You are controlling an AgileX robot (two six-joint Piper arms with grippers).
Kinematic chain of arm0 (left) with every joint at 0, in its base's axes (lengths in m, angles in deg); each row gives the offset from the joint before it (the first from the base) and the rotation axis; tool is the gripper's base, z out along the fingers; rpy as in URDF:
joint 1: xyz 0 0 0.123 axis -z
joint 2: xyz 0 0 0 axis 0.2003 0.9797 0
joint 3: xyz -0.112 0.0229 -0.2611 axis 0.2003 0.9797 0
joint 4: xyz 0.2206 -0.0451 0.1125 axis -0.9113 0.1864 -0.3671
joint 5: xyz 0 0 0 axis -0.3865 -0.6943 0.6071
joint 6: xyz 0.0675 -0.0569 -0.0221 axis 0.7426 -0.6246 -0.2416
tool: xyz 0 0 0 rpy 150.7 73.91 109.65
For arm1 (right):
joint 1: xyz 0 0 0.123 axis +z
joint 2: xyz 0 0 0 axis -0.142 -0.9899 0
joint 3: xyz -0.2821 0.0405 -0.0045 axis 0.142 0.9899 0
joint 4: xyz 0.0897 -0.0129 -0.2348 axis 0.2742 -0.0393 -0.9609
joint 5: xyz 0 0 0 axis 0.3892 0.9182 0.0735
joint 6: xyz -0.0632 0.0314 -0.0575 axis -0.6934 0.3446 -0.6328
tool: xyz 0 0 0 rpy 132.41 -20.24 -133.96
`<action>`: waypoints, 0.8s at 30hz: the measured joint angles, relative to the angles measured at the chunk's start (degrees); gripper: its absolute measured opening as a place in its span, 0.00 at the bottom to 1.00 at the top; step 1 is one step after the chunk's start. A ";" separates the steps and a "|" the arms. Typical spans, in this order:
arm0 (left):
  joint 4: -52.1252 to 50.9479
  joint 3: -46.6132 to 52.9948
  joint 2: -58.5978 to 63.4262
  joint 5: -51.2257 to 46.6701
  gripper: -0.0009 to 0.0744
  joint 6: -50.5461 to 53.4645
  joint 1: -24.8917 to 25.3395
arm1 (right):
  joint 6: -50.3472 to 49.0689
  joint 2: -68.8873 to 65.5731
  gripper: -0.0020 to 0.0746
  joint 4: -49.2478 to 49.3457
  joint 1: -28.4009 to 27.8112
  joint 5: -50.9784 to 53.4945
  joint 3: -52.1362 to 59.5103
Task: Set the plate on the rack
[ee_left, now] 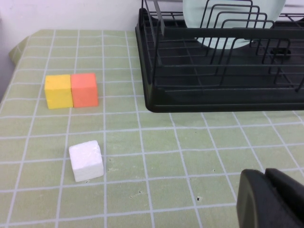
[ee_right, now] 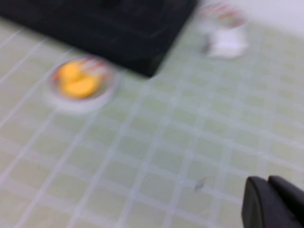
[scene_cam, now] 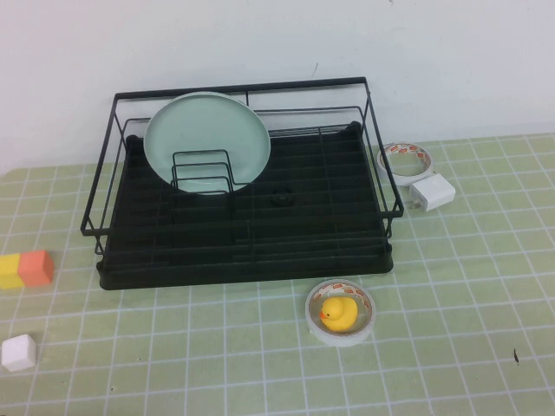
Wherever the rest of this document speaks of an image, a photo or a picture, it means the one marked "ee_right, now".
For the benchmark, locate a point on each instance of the green grid tablecloth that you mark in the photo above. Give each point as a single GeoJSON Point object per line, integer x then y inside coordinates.
{"type": "Point", "coordinates": [166, 142]}

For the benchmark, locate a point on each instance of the white power adapter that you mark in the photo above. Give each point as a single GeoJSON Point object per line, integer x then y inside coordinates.
{"type": "Point", "coordinates": [228, 45]}

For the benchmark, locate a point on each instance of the black plastic drip tray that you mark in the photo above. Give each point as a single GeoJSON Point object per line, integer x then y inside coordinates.
{"type": "Point", "coordinates": [107, 28]}

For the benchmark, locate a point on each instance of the yellow rubber duck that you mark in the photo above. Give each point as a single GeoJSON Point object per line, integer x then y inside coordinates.
{"type": "Point", "coordinates": [76, 83]}

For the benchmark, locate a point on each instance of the white tape roll red print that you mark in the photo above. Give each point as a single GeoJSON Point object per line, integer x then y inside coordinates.
{"type": "Point", "coordinates": [204, 26]}
{"type": "Point", "coordinates": [78, 107]}

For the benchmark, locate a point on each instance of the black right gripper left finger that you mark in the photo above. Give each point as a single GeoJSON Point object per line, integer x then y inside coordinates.
{"type": "Point", "coordinates": [256, 204]}

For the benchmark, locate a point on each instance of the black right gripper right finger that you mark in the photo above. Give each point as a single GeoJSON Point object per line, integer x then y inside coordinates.
{"type": "Point", "coordinates": [292, 197]}

